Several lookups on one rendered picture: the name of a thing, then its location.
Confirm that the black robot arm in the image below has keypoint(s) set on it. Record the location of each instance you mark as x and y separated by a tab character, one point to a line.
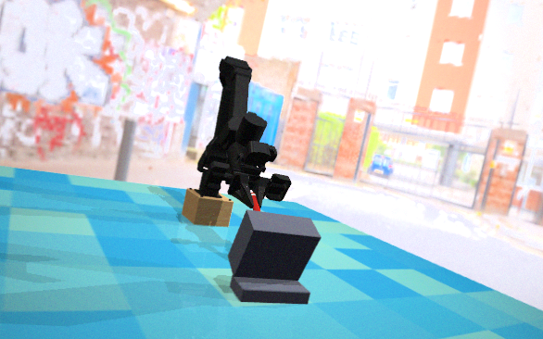
236	130

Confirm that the dark grey sloped panel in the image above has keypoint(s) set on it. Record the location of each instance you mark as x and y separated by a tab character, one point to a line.
268	256

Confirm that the red cylindrical peg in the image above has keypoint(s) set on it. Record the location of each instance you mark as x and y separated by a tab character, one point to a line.
256	204

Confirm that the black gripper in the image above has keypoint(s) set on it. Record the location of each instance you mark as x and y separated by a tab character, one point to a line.
247	178

